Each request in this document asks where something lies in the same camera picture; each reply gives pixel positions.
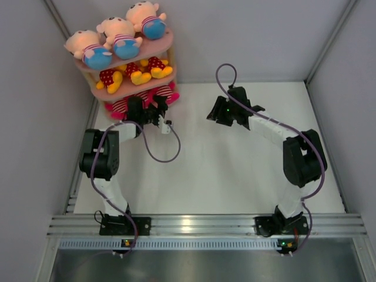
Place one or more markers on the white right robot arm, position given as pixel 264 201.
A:
pixel 304 163

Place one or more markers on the pink three tier shelf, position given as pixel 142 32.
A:
pixel 163 47

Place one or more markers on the white slotted cable duct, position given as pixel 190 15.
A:
pixel 170 244

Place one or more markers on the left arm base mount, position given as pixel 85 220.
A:
pixel 121 226

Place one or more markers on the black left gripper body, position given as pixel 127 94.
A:
pixel 152 114

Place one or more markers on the yellow bear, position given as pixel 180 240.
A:
pixel 110 79

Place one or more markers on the yellow frog plush polka dress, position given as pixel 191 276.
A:
pixel 133 72

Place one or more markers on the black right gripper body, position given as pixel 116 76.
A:
pixel 232 111

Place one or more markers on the peach doll striped shirt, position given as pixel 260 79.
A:
pixel 120 37
pixel 85 45
pixel 143 15

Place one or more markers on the pink owl plush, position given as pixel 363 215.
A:
pixel 168 91
pixel 117 110
pixel 145 95

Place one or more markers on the yellow bear polka dot dress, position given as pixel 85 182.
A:
pixel 158 68

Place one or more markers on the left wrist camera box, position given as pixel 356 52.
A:
pixel 164 125

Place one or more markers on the aluminium rail frame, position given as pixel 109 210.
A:
pixel 78 221

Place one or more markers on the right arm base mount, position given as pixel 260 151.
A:
pixel 278 224

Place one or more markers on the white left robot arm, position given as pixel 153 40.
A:
pixel 100 149

